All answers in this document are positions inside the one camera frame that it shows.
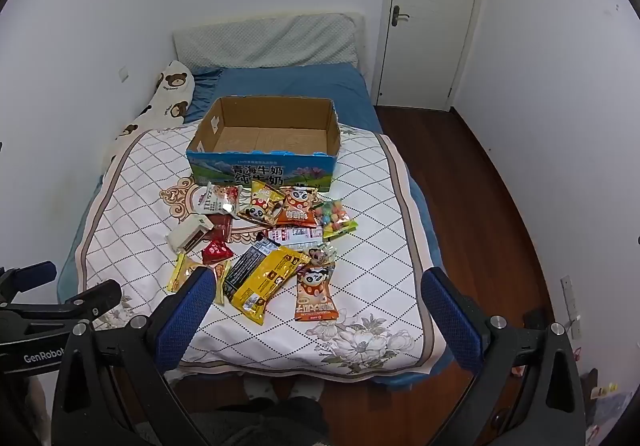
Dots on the floral checked quilt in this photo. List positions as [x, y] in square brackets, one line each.
[380, 236]

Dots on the small red snack packet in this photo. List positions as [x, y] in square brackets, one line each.
[217, 251]

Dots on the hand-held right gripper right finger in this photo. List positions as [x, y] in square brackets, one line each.
[450, 321]

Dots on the person's right socked foot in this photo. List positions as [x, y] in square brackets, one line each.
[306, 388]

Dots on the small brownish snack packet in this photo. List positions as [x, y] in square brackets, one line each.
[320, 255]

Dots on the white power strip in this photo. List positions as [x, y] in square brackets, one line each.
[569, 298]

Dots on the long red white packet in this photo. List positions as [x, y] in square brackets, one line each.
[295, 235]

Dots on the grey dotted pillow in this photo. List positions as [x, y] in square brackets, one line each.
[270, 41]

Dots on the white grain bar packet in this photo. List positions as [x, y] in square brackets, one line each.
[215, 198]

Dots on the black yellow snack packet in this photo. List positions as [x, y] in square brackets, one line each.
[265, 281]

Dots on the colourful candy ball bag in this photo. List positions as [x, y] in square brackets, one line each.
[336, 220]

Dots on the large orange panda packet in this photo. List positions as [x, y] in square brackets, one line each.
[314, 296]

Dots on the person's left socked foot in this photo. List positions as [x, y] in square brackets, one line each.
[260, 388]

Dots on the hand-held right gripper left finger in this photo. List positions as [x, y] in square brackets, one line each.
[182, 321]

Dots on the cream wafer packet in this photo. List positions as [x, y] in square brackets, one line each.
[187, 232]

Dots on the brown snack packet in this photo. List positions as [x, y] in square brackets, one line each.
[222, 227]

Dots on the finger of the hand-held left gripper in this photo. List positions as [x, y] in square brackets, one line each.
[100, 296]
[35, 276]

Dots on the yellow panda snack packet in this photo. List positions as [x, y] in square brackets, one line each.
[262, 203]

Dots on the colourful paper clutter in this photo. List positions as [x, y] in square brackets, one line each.
[602, 391]

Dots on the white door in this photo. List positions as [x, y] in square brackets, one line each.
[435, 36]

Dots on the cardboard box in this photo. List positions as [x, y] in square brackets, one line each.
[260, 176]

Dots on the yellow green cracker packet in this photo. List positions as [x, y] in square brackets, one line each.
[182, 271]

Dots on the person's socked foot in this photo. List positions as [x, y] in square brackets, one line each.
[306, 388]
[260, 388]

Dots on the bear print pillow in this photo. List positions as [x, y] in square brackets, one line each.
[170, 96]

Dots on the small orange panda packet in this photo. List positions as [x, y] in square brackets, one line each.
[296, 208]

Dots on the blue bed sheet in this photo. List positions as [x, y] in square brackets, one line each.
[300, 81]

